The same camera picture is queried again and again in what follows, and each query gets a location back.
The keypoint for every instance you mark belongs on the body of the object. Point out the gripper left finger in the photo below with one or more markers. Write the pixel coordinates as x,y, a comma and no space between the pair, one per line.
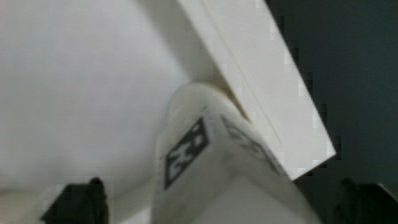
79,207

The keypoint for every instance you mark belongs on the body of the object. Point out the white leg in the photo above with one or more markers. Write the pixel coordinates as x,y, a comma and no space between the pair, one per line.
221,182

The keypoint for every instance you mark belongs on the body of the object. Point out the white square tabletop tray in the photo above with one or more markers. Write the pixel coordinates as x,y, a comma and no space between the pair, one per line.
97,57

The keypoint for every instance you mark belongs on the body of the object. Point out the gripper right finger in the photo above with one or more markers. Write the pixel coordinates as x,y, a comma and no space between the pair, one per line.
367,204

